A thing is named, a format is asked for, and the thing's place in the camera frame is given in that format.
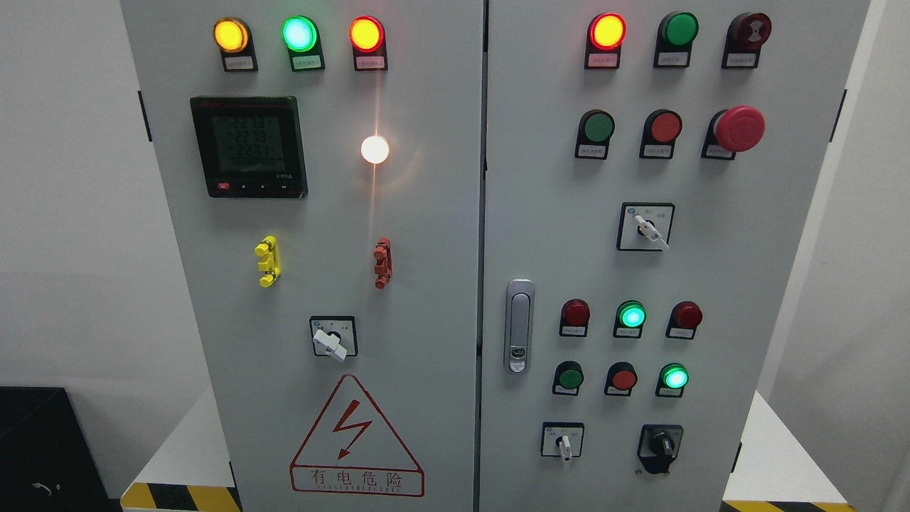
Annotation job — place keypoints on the silver door lock handle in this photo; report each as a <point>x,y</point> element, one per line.
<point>520,300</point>

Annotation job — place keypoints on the red black buzzer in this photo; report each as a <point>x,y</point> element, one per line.
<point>747,33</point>

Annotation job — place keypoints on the white selector switch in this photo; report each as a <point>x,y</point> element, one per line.
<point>563,440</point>
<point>645,227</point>

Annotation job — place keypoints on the red emergency stop button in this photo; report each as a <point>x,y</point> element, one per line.
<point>732,131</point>

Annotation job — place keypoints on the red indicator light door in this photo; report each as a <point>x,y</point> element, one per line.
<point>367,36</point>
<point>605,36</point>

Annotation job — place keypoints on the black digital power meter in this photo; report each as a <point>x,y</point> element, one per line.
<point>250,147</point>

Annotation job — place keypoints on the green indicator light lower right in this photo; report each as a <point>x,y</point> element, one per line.
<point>671,381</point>

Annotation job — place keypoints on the red push button lower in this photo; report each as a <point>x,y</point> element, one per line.
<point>620,380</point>

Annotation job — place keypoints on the white platform with hazard stripes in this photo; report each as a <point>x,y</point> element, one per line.
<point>191,471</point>

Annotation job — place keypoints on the red indicator light lower right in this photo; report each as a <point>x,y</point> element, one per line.
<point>683,321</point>

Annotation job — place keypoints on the yellow terminal connector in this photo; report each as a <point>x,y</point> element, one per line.
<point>269,262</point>

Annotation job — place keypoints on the black rotary knob switch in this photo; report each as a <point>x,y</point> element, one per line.
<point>659,447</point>

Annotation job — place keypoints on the white selector switch left door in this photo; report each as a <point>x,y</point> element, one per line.
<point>334,336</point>

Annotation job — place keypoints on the green indicator light right top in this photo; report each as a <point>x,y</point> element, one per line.
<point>674,40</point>

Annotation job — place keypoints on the red push button upper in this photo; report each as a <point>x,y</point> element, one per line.
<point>660,131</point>

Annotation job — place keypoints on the dark red indicator light left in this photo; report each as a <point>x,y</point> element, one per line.
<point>574,318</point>

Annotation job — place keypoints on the green push button upper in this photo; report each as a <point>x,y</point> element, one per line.
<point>595,129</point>

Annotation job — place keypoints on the lit green indicator light middle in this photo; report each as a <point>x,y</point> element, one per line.
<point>629,320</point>

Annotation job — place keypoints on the black box lower left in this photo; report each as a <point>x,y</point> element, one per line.
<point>46,464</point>

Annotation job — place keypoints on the white glowing indicator light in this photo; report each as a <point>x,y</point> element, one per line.
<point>375,149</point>

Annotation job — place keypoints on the green indicator light top left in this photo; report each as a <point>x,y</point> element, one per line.
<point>303,42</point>

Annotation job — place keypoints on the red electrical hazard sticker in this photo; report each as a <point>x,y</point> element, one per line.
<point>353,449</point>

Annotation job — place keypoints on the red indicator light right door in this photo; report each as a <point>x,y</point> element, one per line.
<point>605,36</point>

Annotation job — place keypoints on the red terminal connector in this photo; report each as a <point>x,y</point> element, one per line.
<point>383,263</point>

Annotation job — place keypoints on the grey electrical cabinet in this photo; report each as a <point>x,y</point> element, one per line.
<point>481,105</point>

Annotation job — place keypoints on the red indicator light left door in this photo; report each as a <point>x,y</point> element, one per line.
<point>367,36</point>

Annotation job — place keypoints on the white selector switch lower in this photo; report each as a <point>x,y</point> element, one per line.
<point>563,440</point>

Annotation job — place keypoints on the white selector switch upper right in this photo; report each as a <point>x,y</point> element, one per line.
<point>645,227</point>

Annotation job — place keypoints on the yellow indicator light top left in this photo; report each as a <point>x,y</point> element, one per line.
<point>236,46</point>

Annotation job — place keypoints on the red push button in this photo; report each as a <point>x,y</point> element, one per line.
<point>660,131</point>
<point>620,380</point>

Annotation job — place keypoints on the green push button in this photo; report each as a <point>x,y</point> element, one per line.
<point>568,378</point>
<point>595,129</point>

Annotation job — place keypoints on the green push button lower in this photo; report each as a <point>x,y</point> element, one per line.
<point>568,378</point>

